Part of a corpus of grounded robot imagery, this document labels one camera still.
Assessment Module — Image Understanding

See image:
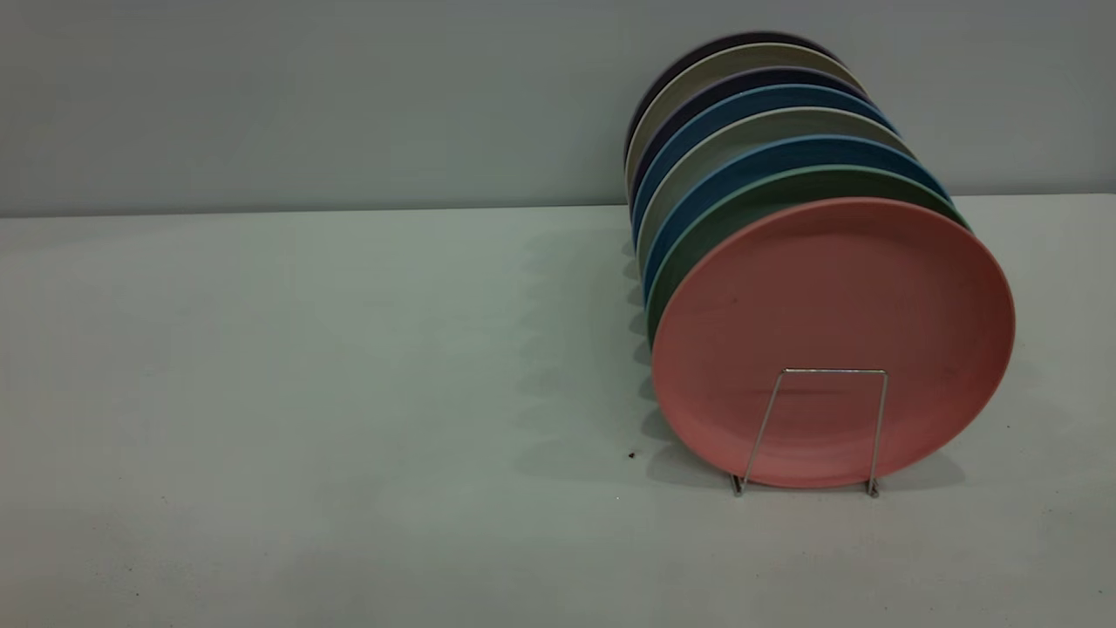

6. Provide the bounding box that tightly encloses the pink plastic plate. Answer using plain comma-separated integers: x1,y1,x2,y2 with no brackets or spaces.
651,197,1017,489

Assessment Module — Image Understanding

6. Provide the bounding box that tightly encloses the green plastic plate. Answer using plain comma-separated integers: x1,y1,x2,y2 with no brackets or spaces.
646,164,970,345

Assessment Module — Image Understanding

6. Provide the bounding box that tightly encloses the blue plastic plate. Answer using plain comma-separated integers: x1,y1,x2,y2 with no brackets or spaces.
631,83,897,245
643,134,953,306

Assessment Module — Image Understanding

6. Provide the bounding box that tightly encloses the beige plastic plate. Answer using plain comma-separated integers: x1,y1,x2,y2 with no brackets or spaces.
636,106,915,276
625,42,866,197

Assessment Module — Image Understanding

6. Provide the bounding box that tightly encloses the dark purple plastic plate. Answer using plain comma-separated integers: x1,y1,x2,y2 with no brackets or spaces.
623,31,840,162

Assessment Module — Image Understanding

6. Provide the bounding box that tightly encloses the metal wire plate rack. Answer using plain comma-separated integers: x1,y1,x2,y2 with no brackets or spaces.
731,367,890,499

